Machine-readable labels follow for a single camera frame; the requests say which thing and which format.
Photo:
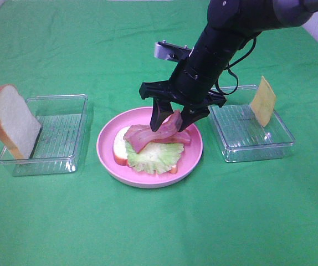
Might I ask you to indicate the clear left plastic tray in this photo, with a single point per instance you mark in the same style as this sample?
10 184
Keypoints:
59 145

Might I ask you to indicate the clear right plastic tray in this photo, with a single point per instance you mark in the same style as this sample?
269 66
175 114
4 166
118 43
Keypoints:
239 135

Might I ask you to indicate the standing bread slice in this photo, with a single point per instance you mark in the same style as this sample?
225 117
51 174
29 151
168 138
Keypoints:
19 128

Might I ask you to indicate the pink round plate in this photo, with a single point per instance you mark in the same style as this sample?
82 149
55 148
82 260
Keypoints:
188 161

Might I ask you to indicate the clear plastic tray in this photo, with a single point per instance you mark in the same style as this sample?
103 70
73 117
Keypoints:
59 145
239 135

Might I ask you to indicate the yellow cheese slice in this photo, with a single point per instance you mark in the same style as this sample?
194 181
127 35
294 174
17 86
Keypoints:
263 103

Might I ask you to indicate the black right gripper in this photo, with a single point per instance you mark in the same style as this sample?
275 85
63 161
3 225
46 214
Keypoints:
187 87

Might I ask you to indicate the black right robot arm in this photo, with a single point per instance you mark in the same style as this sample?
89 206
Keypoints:
230 26

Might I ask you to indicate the green tablecloth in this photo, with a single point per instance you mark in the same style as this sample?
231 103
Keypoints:
250 213

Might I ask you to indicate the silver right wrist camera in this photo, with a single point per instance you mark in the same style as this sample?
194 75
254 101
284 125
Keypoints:
167 51

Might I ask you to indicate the white bread slice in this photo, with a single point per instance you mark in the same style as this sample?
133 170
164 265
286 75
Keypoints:
118 149

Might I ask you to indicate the green lettuce leaf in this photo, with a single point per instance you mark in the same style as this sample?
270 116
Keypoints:
155 158

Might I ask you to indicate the red bacon strip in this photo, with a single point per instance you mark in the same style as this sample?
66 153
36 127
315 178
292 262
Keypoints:
140 138
179 137

